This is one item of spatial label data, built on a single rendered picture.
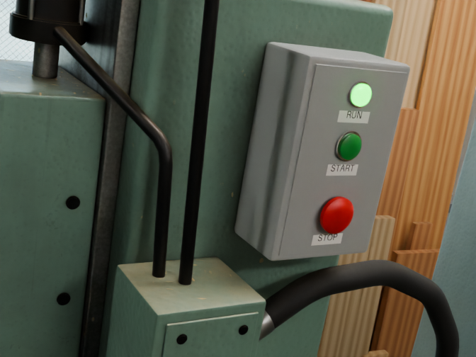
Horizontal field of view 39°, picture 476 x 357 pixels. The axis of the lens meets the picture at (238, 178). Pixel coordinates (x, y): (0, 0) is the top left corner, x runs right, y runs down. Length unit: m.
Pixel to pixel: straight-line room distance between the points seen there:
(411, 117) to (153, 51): 1.70
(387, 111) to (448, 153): 1.84
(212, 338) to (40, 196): 0.17
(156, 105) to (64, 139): 0.08
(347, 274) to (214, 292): 0.14
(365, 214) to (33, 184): 0.26
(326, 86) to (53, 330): 0.30
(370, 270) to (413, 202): 1.72
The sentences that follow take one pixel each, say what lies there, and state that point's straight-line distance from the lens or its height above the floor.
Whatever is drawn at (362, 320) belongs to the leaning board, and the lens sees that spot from 2.15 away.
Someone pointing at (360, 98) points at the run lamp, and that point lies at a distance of 0.51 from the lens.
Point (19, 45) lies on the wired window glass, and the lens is 1.91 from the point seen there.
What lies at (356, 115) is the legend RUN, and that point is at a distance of 0.52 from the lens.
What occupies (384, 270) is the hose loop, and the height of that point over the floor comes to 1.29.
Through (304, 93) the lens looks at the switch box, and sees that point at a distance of 0.48.
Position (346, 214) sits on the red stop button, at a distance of 0.53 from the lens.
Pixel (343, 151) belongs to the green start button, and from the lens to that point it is 0.51.
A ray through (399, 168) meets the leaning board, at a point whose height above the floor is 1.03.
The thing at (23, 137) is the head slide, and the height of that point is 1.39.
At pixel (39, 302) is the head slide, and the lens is 0.57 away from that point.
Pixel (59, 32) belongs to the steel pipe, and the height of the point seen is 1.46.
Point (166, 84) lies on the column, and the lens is 0.50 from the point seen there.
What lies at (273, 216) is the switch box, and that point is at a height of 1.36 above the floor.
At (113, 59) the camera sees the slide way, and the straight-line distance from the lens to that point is 0.52.
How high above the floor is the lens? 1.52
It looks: 17 degrees down
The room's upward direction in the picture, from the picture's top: 10 degrees clockwise
